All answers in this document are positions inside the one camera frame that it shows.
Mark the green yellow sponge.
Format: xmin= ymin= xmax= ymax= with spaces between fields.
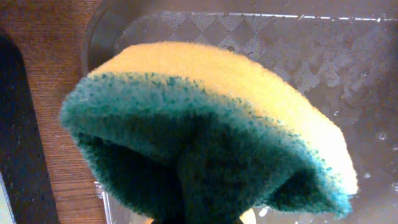
xmin=60 ymin=42 xmax=358 ymax=223

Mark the large dark serving tray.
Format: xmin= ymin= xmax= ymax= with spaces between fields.
xmin=81 ymin=0 xmax=397 ymax=223

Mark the small black water tray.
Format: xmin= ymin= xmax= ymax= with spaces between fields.
xmin=1 ymin=33 xmax=59 ymax=224

